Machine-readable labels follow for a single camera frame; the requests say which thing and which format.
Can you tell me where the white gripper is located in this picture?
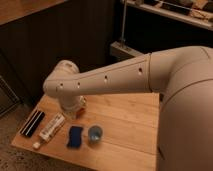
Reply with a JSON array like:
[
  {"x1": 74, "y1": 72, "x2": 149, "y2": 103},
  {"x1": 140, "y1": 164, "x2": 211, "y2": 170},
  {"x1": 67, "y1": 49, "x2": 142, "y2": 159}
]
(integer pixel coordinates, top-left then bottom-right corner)
[{"x1": 59, "y1": 96, "x2": 86, "y2": 115}]

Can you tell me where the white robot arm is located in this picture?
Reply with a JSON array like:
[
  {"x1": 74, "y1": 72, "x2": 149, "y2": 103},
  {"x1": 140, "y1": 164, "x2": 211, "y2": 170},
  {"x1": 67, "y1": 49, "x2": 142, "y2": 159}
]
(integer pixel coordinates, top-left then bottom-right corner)
[{"x1": 43, "y1": 46, "x2": 213, "y2": 171}]

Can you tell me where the blue sponge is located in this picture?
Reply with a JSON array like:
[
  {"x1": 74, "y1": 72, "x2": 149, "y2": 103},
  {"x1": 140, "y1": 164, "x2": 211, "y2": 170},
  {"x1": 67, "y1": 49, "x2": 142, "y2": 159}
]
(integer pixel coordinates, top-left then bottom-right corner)
[{"x1": 67, "y1": 126, "x2": 83, "y2": 148}]

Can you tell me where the blue cup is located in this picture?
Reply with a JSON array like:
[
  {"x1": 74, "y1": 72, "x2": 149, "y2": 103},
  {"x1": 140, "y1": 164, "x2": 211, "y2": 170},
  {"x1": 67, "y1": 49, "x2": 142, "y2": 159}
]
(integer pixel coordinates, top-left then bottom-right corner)
[{"x1": 88, "y1": 125, "x2": 103, "y2": 144}]

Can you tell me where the white toothpaste tube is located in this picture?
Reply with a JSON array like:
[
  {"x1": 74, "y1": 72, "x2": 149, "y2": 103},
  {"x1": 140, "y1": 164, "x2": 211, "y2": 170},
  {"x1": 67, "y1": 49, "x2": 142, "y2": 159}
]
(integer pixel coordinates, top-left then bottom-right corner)
[{"x1": 32, "y1": 113, "x2": 65, "y2": 150}]

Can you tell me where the black rectangular case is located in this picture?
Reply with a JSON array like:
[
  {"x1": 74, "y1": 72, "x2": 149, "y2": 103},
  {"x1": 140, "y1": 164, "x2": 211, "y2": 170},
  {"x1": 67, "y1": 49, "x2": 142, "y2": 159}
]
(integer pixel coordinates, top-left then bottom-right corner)
[{"x1": 20, "y1": 110, "x2": 45, "y2": 138}]

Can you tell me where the wooden countertop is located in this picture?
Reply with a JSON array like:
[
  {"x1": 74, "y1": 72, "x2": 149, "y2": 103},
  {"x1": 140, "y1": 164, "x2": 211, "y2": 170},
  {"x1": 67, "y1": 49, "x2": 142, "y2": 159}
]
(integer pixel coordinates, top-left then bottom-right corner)
[{"x1": 0, "y1": 0, "x2": 66, "y2": 25}]

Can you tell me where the metal shelf rack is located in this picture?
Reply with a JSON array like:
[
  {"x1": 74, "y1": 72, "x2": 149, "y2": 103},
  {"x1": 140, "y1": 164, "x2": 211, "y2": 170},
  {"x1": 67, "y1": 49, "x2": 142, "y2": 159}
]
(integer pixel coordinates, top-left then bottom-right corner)
[{"x1": 109, "y1": 0, "x2": 213, "y2": 61}]

